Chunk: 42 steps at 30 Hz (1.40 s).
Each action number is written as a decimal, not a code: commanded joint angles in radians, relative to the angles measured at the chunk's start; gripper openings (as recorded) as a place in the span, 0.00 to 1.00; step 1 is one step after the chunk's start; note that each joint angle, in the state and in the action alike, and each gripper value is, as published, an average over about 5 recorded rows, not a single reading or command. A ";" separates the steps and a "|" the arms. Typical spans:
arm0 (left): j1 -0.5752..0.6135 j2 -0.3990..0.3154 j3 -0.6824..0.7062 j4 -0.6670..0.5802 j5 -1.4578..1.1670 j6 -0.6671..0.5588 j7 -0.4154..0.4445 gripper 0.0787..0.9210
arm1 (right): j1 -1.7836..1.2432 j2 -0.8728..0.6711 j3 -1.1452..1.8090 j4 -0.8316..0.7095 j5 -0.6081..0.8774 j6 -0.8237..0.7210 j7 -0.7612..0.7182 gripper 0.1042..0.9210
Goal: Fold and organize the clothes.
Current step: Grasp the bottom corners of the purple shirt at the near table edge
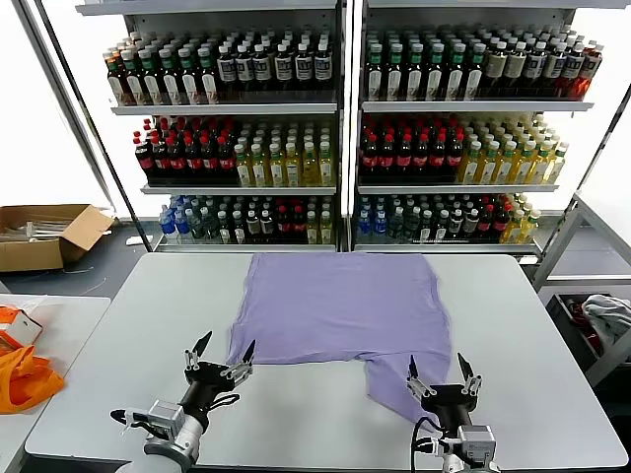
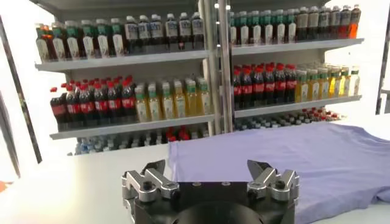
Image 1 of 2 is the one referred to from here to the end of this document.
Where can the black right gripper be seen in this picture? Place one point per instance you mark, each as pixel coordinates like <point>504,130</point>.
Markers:
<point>451,401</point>

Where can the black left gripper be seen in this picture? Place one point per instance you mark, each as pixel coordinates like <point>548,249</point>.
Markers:
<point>207,382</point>

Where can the purple printed t-shirt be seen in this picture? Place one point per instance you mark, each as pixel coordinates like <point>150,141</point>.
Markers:
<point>340,305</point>

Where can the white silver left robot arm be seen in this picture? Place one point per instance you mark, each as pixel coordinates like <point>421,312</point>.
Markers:
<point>185,436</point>

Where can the small dark bottle white cap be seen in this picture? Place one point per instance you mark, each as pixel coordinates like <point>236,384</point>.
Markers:
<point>441,229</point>
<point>266,224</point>
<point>238,229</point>
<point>225,229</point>
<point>426,229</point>
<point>253,224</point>
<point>456,224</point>
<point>470,224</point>

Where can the dark green drink bottle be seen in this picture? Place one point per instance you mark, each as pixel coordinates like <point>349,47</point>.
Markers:
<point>210,226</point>
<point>411,226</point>
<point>396,226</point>
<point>197,226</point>

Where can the black laundry bin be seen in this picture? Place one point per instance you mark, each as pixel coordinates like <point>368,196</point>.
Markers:
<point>567,335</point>

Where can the white paper slip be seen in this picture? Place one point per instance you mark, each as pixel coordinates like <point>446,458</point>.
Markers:
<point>132,241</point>

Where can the cola bottle red cap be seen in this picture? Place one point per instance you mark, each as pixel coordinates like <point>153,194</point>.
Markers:
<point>144,160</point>
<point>298,222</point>
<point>439,157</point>
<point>485,222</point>
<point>282,222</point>
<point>501,219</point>
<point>227,160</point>
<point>193,160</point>
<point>455,157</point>
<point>176,160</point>
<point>387,157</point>
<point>160,160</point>
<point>421,157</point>
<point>370,157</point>
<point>210,160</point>
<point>404,157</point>

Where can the red crumpled garment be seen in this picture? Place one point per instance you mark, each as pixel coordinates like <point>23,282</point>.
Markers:
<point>578,311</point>

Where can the yellow juice bottle white cap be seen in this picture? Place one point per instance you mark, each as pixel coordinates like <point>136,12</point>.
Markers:
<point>540,165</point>
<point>506,165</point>
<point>259,167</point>
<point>242,167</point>
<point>310,167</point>
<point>557,165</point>
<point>489,165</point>
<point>312,230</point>
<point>513,230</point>
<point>523,165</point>
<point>326,167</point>
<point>293,167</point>
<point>326,230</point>
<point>276,167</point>
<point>471,165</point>
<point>530,229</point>

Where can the grey white crumpled garment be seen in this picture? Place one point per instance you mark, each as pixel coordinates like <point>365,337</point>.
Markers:
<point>606,313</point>

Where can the white orange carton box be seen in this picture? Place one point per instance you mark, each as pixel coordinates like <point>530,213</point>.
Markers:
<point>24,327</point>

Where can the orange plastic bag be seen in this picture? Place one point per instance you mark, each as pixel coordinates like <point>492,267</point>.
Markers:
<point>20,384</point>

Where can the open brown cardboard box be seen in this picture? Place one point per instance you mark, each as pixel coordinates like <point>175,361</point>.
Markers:
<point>29,256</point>

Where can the clear plastic packed items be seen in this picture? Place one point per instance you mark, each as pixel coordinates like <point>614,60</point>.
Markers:
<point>34,229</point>

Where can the grey metal drinks shelf unit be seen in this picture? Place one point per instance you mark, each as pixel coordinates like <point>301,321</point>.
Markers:
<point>468,106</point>
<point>222,109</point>

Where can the dark drink bottle blue label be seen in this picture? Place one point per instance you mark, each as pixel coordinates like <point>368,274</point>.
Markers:
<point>303,66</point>
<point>574,69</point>
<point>323,66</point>
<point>536,66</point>
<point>245,69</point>
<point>261,69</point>
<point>555,69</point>
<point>227,69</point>
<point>283,69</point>

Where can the dark drink bottle beige label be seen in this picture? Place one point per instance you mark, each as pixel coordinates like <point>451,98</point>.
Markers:
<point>516,66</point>
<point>497,66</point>

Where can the red drink bottle white cap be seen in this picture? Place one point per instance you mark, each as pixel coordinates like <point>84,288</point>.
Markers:
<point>590,71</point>

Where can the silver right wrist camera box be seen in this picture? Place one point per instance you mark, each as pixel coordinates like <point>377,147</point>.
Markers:
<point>475,441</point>

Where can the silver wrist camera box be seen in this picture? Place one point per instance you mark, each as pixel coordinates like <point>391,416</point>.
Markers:
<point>475,441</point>
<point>165,416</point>

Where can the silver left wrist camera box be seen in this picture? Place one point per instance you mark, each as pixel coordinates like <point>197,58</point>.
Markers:
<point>165,416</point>

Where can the grey metal frame rack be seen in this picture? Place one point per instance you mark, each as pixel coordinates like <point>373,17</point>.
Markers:
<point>559,241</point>

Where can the black slanted frame pole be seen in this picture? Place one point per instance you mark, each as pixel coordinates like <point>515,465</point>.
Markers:
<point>603,143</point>
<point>124,197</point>

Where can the grey slanted frame beam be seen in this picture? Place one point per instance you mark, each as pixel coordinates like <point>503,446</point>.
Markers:
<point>61,88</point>

